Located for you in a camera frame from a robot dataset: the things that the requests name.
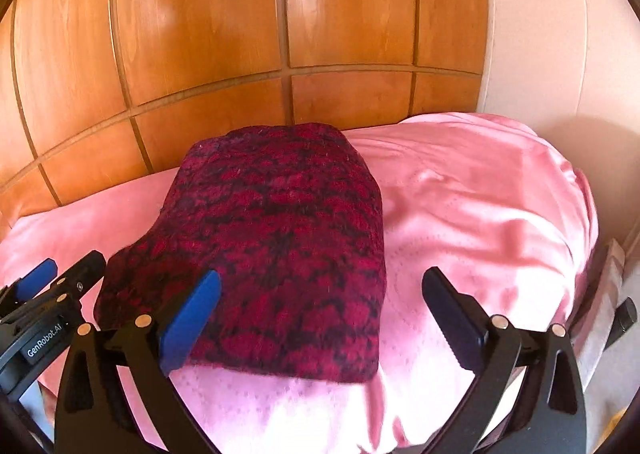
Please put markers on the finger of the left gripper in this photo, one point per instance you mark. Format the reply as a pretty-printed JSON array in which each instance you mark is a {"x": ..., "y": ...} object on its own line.
[
  {"x": 25, "y": 288},
  {"x": 76, "y": 281}
]

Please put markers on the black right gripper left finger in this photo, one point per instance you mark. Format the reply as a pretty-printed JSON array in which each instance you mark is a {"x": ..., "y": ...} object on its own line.
[{"x": 93, "y": 414}]

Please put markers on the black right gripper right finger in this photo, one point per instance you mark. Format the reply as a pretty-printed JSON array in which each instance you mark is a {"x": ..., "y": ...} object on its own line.
[{"x": 549, "y": 413}]

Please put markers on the red black floral sweater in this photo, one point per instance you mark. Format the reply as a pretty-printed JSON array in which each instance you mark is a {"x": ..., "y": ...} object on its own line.
[{"x": 291, "y": 220}]

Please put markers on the black furniture leg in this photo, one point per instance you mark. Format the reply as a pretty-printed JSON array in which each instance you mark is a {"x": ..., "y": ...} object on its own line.
[{"x": 625, "y": 316}]

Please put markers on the pink satin bedspread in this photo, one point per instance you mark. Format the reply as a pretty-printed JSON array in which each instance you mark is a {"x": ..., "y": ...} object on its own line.
[{"x": 504, "y": 216}]

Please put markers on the wooden panelled headboard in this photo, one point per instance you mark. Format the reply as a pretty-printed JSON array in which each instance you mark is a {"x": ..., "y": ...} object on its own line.
[{"x": 96, "y": 93}]

